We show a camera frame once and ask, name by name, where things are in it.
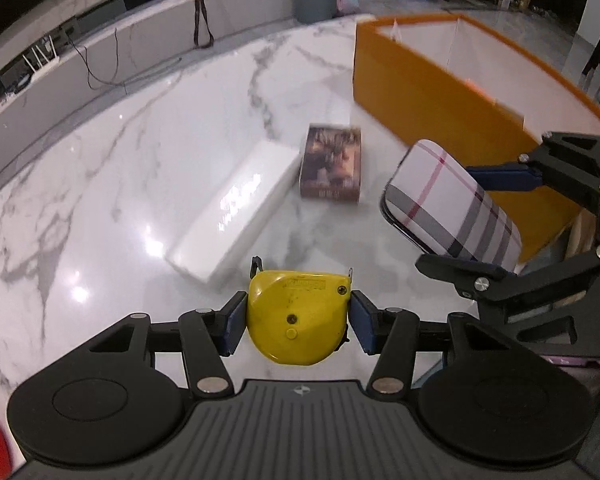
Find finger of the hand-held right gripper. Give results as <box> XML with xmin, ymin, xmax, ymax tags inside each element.
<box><xmin>464</xmin><ymin>131</ymin><xmax>600</xmax><ymax>211</ymax></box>
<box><xmin>416</xmin><ymin>247</ymin><xmax>600</xmax><ymax>348</ymax></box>

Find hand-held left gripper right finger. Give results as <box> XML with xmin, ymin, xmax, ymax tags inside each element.
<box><xmin>350</xmin><ymin>290</ymin><xmax>524</xmax><ymax>397</ymax></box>

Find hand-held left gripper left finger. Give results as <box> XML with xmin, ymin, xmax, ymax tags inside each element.
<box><xmin>87</xmin><ymin>290</ymin><xmax>251</xmax><ymax>397</ymax></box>

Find plaid glasses case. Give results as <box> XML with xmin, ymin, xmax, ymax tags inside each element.
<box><xmin>380</xmin><ymin>139</ymin><xmax>523</xmax><ymax>266</ymax></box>

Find yellow tape measure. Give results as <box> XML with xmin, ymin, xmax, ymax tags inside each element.
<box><xmin>247</xmin><ymin>256</ymin><xmax>357</xmax><ymax>367</ymax></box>

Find orange white cardboard box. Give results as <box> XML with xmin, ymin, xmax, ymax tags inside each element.
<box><xmin>352</xmin><ymin>12</ymin><xmax>600</xmax><ymax>263</ymax></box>

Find long white box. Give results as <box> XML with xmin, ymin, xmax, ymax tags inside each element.
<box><xmin>165</xmin><ymin>140</ymin><xmax>303</xmax><ymax>286</ymax></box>

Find brown picture card box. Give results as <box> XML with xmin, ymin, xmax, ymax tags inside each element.
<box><xmin>297</xmin><ymin>122</ymin><xmax>363</xmax><ymax>206</ymax></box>

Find grey marble television console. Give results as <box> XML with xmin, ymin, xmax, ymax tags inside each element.
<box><xmin>0</xmin><ymin>0</ymin><xmax>301</xmax><ymax>196</ymax></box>

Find white router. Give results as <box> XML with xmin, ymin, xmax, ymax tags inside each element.
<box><xmin>22</xmin><ymin>35</ymin><xmax>63</xmax><ymax>73</ymax></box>

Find black cables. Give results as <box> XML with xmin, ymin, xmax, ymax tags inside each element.
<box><xmin>67</xmin><ymin>25</ymin><xmax>186</xmax><ymax>88</ymax></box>

